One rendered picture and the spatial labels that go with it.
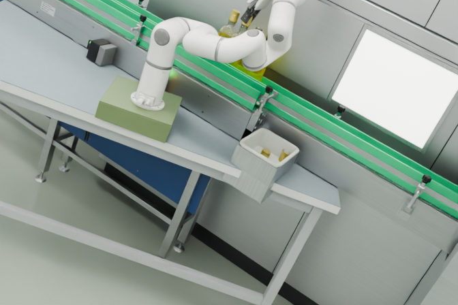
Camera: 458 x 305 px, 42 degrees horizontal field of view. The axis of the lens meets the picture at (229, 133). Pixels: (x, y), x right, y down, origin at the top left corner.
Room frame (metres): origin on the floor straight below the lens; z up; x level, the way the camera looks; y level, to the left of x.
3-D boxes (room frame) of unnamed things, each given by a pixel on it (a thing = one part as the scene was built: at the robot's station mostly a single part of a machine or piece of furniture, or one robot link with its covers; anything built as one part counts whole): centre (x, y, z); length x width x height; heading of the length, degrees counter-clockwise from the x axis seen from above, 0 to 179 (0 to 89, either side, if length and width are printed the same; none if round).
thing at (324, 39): (2.30, -0.29, 1.15); 0.90 x 0.03 x 0.34; 72
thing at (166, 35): (1.94, 0.32, 1.06); 0.13 x 0.10 x 0.16; 170
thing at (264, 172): (2.00, -0.17, 0.79); 0.27 x 0.17 x 0.08; 162
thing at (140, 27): (2.24, 0.51, 0.94); 0.07 x 0.04 x 0.13; 162
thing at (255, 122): (2.12, -0.08, 0.85); 0.09 x 0.04 x 0.07; 162
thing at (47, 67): (2.59, 0.38, 0.73); 1.58 x 1.52 x 0.04; 96
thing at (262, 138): (1.97, -0.16, 0.80); 0.22 x 0.17 x 0.09; 162
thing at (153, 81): (1.92, 0.32, 0.90); 0.16 x 0.13 x 0.15; 1
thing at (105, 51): (2.26, 0.62, 0.79); 0.08 x 0.08 x 0.08; 72
